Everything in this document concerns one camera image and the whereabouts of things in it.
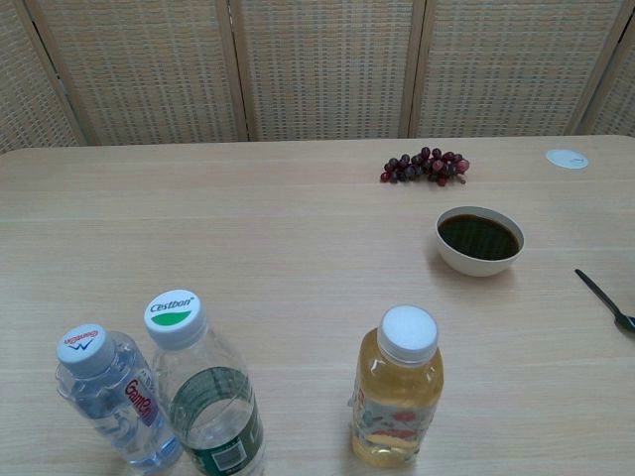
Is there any bunch of red grapes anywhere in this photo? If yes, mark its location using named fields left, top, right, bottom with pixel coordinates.
left=380, top=146, right=472, bottom=185

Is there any white round table grommet cap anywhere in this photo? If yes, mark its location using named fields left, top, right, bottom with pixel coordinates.
left=545, top=148, right=589, bottom=170

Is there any yellow tea drink bottle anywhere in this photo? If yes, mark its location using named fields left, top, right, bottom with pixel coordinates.
left=349, top=304, right=445, bottom=467

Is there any black plastic spoon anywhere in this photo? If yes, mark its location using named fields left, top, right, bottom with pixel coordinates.
left=574, top=268, right=635, bottom=332

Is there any Cestbon green-label water bottle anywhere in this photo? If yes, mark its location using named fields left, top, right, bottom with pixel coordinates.
left=143, top=289, right=267, bottom=476

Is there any Ganten clear water bottle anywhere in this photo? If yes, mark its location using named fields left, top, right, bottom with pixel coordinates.
left=54, top=324, right=185, bottom=470

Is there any white bowl of dark liquid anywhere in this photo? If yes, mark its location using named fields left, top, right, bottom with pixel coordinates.
left=436, top=205, right=526, bottom=278

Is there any woven rattan folding screen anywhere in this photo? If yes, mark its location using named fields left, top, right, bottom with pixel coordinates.
left=0, top=0, right=635, bottom=155

